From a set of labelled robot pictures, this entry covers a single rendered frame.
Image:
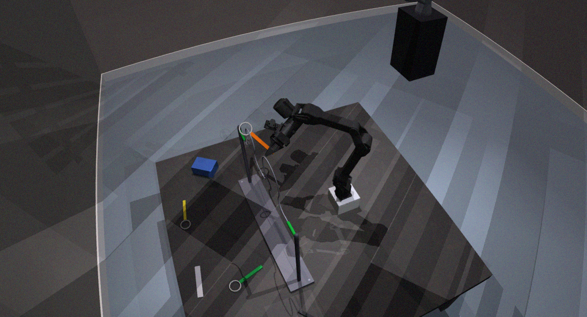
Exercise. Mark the blue cube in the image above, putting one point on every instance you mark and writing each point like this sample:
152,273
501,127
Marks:
204,167

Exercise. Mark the orange handle with grey loop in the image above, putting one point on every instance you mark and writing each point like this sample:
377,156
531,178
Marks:
254,136

